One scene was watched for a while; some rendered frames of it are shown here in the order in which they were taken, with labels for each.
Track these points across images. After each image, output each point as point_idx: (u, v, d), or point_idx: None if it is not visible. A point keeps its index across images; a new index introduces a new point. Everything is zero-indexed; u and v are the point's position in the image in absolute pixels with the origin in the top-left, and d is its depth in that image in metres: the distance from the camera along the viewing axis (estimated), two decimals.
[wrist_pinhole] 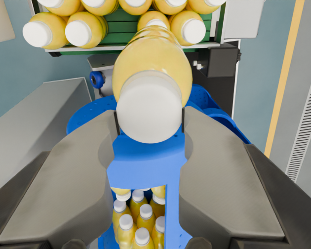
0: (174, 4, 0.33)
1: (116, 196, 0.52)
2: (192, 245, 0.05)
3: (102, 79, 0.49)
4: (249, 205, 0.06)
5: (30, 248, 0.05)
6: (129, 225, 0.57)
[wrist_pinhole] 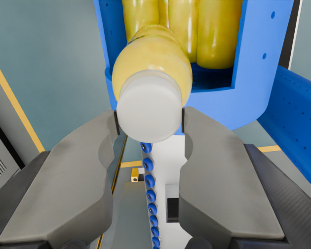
0: None
1: None
2: (192, 245, 0.05)
3: None
4: (249, 205, 0.06)
5: (30, 248, 0.05)
6: None
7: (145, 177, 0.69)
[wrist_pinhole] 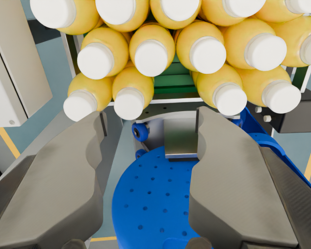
0: (262, 69, 0.24)
1: None
2: (192, 245, 0.05)
3: (147, 133, 0.42)
4: (261, 209, 0.06)
5: None
6: None
7: None
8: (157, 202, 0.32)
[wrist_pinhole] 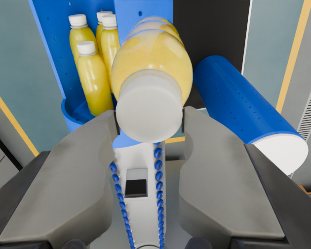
0: None
1: None
2: (192, 245, 0.05)
3: None
4: (249, 205, 0.06)
5: (30, 248, 0.05)
6: None
7: (109, 165, 0.88)
8: None
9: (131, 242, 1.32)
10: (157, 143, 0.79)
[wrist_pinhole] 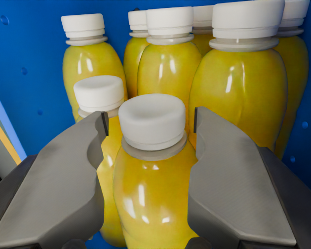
0: None
1: None
2: (192, 245, 0.05)
3: None
4: (259, 209, 0.06)
5: None
6: None
7: None
8: None
9: None
10: None
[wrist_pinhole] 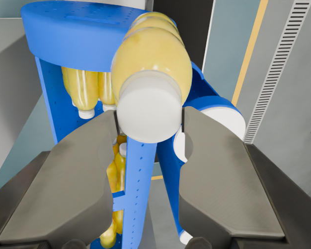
0: None
1: (79, 113, 0.50)
2: (192, 245, 0.05)
3: None
4: (249, 205, 0.06)
5: (30, 248, 0.05)
6: None
7: None
8: (67, 9, 0.36)
9: None
10: None
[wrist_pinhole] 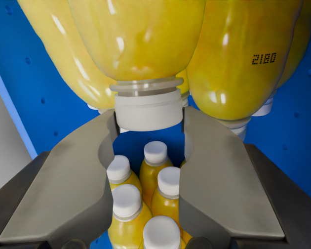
0: None
1: None
2: (192, 245, 0.05)
3: None
4: (249, 205, 0.06)
5: (30, 248, 0.05)
6: (132, 207, 0.24)
7: None
8: None
9: None
10: None
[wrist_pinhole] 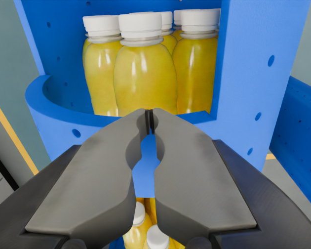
0: None
1: None
2: (192, 245, 0.05)
3: None
4: (222, 199, 0.06)
5: (53, 241, 0.05)
6: (109, 19, 0.21)
7: None
8: None
9: None
10: None
